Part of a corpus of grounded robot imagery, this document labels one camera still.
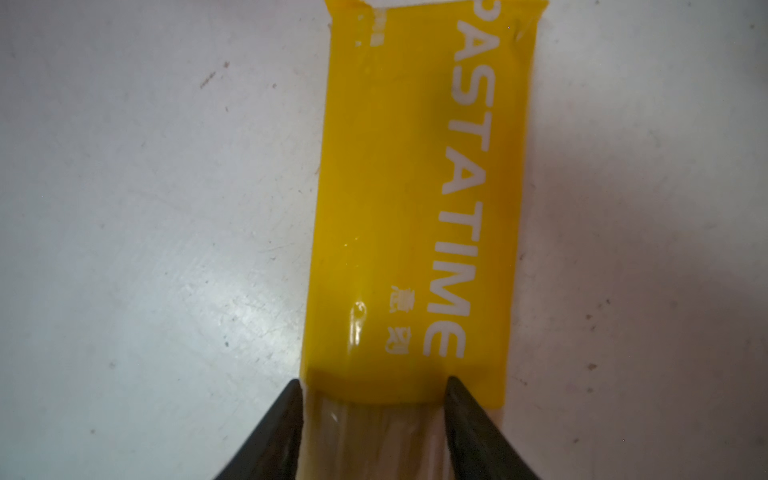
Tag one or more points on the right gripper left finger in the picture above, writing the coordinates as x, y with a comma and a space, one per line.
272, 449

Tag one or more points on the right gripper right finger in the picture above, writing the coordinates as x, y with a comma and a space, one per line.
477, 448

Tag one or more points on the yellow spaghetti bag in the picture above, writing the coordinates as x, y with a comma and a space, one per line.
416, 230

